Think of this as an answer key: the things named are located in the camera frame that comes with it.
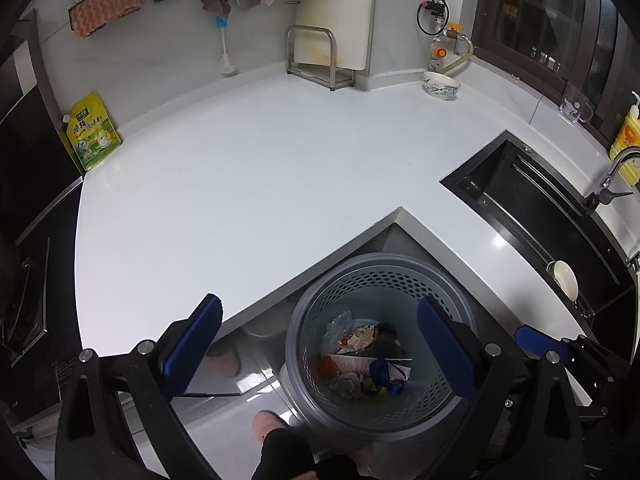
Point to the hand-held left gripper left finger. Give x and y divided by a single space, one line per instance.
195 345

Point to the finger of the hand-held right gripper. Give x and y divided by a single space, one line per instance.
542 341

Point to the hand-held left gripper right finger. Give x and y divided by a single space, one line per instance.
447 350

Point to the dark cloth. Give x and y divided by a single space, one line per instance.
390 337

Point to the red patterned snack packet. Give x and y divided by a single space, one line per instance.
362 337

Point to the grey perforated waste basket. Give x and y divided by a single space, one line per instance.
380 272

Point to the white paper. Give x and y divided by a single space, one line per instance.
347 385

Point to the white bowl in sink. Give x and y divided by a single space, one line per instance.
565 280

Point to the black kitchen sink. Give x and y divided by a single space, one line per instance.
525 210

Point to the person's dark trouser leg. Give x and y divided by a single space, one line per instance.
300 455

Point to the black cooktop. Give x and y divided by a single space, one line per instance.
40 285

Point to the metal faucet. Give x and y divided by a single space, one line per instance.
617 165

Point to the yellow dish soap bottle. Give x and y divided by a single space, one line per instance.
627 140

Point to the yellow seasoning pouch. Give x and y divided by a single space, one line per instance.
95 135

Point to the clear glass cup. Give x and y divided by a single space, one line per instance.
575 105

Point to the white patterned ceramic bowl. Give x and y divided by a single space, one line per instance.
440 87

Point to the white bottle brush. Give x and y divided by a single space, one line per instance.
226 65

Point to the metal cutting board rack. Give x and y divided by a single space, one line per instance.
332 77

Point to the orange round cap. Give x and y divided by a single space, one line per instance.
440 52

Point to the dark framed window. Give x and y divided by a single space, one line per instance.
550 10

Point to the orange wavy sponge cloth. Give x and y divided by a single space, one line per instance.
105 7

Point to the white cutting board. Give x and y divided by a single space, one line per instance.
340 10

